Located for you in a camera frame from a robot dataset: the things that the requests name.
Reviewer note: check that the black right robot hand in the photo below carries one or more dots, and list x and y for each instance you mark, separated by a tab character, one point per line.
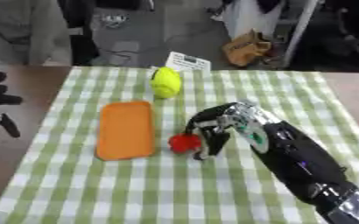
213	126

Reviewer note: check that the red toy fruit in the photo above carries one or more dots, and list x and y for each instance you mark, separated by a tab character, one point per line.
184	143

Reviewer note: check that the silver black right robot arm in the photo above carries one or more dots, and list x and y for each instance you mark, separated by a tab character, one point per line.
296	157

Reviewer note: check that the yellow-green toy fruit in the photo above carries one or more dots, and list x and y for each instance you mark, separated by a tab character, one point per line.
165	82

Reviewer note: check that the white printed card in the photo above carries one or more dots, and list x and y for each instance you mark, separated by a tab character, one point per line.
188	61

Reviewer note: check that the person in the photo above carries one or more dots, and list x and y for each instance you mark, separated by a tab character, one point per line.
27	32

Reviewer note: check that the tan bag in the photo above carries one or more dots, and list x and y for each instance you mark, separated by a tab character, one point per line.
246	47

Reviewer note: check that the orange rectangular tray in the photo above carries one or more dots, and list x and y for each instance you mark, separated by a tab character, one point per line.
125	130

